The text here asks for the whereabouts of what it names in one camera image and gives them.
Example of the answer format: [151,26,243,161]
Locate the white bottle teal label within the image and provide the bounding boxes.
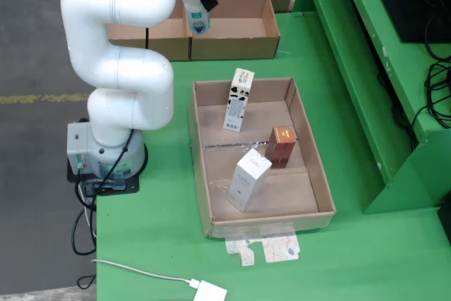
[180,0,211,37]

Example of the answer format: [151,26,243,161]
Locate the open cardboard box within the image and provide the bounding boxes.
[185,0,292,61]
[105,0,193,62]

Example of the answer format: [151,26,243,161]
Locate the cow print carton box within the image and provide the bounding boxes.
[222,67,256,133]

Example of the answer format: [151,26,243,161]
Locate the red orange product box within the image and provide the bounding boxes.
[264,125,297,170]

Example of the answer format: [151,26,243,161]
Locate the tall white product box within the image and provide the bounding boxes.
[227,148,273,214]

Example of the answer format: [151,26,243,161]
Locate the grey robot controller box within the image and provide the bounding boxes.
[66,123,95,175]

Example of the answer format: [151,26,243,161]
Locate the shallow cardboard tray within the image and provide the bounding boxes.
[188,75,338,239]

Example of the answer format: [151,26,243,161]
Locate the green metal shelf unit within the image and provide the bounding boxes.
[291,0,451,216]

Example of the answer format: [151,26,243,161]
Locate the flat patterned paper packaging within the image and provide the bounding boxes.
[224,233,301,267]

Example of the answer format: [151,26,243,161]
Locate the white adapter block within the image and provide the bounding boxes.
[192,278,228,301]

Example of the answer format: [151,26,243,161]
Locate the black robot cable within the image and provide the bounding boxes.
[98,26,151,195]

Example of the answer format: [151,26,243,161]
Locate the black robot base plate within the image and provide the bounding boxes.
[66,142,149,195]

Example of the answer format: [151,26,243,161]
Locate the black cable bundle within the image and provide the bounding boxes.
[376,0,451,154]

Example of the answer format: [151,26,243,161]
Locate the black power cable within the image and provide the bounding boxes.
[69,183,99,291]

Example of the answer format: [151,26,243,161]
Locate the white usb cable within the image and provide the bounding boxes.
[90,258,195,286]

